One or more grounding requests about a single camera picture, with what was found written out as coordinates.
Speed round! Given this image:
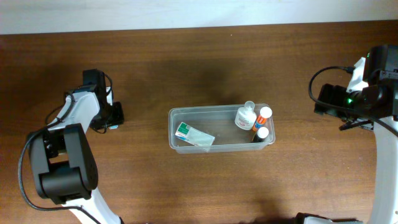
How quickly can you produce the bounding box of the orange bottle white cap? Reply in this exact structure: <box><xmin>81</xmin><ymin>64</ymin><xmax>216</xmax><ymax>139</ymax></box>
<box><xmin>252</xmin><ymin>106</ymin><xmax>272</xmax><ymax>131</ymax></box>

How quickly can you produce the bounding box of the clear plastic container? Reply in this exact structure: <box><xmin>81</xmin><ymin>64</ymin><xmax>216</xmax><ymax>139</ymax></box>
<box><xmin>169</xmin><ymin>105</ymin><xmax>275</xmax><ymax>154</ymax></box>

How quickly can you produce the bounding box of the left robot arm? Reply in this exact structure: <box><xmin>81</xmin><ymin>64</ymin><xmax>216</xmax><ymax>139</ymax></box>
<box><xmin>21</xmin><ymin>69</ymin><xmax>124</xmax><ymax>223</ymax></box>

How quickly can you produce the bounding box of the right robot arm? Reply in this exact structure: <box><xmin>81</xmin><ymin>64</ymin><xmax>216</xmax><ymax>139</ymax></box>
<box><xmin>308</xmin><ymin>44</ymin><xmax>397</xmax><ymax>223</ymax></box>

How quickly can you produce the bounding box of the white green medicine box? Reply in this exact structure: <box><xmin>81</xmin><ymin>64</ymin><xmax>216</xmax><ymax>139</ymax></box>
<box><xmin>175</xmin><ymin>122</ymin><xmax>215</xmax><ymax>146</ymax></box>

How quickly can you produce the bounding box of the clear sanitizer bottle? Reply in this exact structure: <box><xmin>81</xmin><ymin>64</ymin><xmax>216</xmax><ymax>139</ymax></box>
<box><xmin>234</xmin><ymin>101</ymin><xmax>257</xmax><ymax>131</ymax></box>

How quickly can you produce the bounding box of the black bottle white cap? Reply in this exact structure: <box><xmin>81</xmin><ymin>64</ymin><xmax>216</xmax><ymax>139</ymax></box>
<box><xmin>252</xmin><ymin>127</ymin><xmax>269</xmax><ymax>143</ymax></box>

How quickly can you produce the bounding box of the black cable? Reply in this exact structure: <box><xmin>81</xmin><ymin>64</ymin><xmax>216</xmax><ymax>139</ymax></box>
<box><xmin>17</xmin><ymin>73</ymin><xmax>114</xmax><ymax>224</ymax></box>
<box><xmin>308</xmin><ymin>65</ymin><xmax>398</xmax><ymax>138</ymax></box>

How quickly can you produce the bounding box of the left black cable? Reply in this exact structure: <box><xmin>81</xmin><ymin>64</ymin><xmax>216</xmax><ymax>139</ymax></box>
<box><xmin>17</xmin><ymin>73</ymin><xmax>114</xmax><ymax>224</ymax></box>

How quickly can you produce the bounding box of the right black cable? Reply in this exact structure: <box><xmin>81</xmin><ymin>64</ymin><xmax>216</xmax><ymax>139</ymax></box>
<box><xmin>308</xmin><ymin>65</ymin><xmax>398</xmax><ymax>138</ymax></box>

